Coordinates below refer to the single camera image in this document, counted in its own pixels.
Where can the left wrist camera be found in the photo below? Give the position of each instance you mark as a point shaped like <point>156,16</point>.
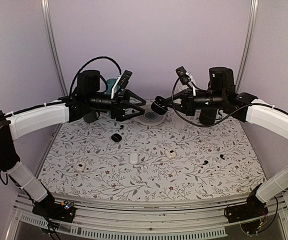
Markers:
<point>121,83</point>

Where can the right aluminium frame post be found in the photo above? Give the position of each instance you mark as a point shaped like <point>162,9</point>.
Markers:
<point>251,24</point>

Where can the aluminium front rail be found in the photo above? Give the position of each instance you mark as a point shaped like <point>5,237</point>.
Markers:
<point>98,219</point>

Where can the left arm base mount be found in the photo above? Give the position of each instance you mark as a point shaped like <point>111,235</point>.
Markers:
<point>49,209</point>

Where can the white open earbud case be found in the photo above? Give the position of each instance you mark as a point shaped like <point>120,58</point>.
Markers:
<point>80,166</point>

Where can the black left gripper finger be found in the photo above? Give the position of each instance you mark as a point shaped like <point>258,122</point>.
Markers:
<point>131,113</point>
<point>133,98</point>

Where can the teal cup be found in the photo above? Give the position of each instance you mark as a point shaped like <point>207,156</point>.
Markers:
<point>110,83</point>

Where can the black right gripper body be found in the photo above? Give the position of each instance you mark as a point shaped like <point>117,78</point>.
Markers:
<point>191,107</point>

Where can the small black earbud case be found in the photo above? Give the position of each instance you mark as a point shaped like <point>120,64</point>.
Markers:
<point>116,137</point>

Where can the floral patterned table mat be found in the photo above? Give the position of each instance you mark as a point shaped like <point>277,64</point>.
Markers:
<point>108,174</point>

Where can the black earbud case gold trim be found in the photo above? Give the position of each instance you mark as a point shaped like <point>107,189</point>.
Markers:
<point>158,106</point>

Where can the white ribbed vase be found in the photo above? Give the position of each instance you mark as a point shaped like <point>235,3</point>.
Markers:
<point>178,122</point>

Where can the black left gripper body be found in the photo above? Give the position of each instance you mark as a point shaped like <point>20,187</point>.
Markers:
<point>116,104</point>

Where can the grey spiral plate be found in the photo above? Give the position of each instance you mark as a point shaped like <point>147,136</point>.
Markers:
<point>150,118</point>

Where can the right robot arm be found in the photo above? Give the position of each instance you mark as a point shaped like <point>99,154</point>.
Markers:
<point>221,95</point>

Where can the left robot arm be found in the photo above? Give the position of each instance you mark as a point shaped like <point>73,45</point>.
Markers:
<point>86,98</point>

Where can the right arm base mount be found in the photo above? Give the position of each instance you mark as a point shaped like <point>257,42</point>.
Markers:
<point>253,208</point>

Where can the beige earbud charging case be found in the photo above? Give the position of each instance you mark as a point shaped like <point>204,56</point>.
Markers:
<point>170,153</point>

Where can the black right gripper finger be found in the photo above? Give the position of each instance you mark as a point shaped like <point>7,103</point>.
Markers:
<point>177,106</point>
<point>175,96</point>

